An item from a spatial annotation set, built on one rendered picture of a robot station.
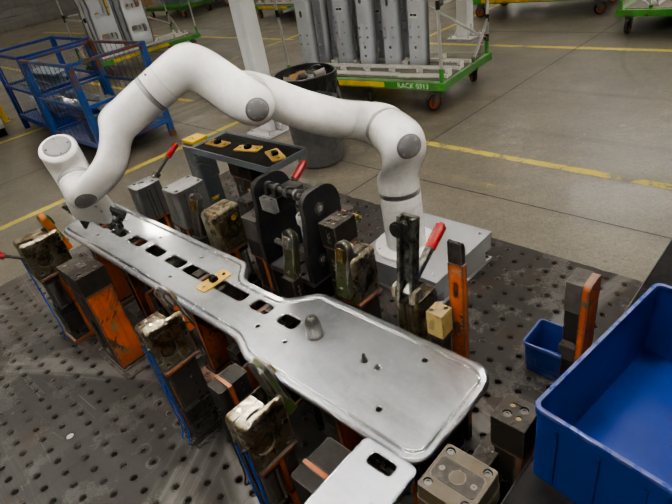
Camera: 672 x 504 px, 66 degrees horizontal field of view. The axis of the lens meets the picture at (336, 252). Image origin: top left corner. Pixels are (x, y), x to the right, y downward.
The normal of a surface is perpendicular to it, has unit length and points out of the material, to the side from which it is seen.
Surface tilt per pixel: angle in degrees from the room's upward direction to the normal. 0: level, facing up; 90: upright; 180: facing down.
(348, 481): 0
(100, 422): 0
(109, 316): 90
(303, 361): 0
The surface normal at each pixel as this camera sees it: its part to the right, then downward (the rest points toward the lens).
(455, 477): -0.16, -0.83
